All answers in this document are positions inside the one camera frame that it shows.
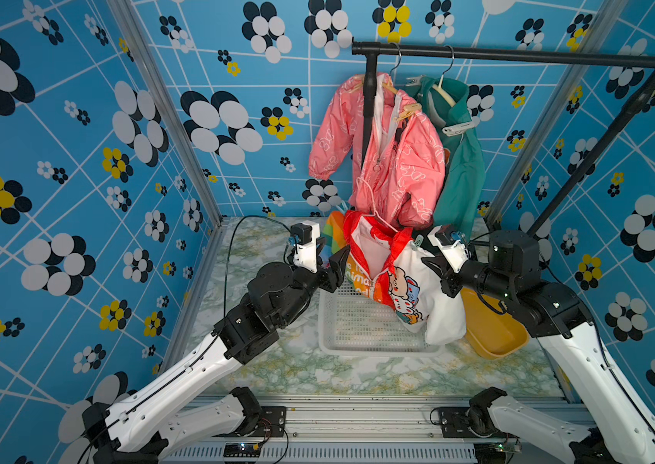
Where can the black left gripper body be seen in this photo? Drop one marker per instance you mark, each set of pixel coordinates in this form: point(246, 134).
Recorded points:
point(323, 276)

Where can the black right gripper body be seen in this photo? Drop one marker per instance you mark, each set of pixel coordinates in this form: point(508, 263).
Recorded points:
point(451, 283)

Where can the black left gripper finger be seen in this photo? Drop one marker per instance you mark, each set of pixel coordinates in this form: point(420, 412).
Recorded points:
point(336, 270)
point(323, 251)

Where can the mint green clothespin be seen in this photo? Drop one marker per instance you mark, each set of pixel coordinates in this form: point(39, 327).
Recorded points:
point(418, 240)

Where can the white red cartoon jacket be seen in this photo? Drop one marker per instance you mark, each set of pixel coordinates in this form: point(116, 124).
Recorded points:
point(385, 265)

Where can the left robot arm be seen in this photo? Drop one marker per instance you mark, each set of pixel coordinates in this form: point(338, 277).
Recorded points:
point(156, 421)

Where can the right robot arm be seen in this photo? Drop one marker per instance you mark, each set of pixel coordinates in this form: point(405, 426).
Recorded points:
point(552, 313)

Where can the white plastic basket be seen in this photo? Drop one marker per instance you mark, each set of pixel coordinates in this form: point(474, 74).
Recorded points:
point(353, 325)

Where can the yellow plastic tray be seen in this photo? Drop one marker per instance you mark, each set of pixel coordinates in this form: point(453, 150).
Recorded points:
point(493, 336)

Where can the green jacket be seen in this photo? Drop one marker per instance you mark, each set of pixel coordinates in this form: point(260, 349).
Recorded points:
point(445, 102)

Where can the pink jacket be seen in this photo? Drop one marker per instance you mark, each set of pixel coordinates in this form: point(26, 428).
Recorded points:
point(401, 177)

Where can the white clothespin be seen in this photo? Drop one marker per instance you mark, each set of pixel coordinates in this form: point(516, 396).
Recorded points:
point(458, 129)

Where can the small black electronics board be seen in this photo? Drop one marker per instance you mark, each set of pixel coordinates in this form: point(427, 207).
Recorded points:
point(242, 451)

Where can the black clothes rack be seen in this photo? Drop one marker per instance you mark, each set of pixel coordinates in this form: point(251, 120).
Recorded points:
point(371, 51)

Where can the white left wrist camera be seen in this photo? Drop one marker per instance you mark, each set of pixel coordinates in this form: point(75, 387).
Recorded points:
point(305, 236)

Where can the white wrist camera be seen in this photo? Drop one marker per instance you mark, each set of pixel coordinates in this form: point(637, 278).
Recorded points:
point(305, 236)
point(452, 245)

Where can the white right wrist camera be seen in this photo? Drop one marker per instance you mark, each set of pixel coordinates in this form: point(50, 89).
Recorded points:
point(452, 245)

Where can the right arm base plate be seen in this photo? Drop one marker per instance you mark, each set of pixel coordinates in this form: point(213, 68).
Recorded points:
point(458, 422)

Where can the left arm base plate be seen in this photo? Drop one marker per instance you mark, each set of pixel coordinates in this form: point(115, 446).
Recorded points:
point(268, 424)

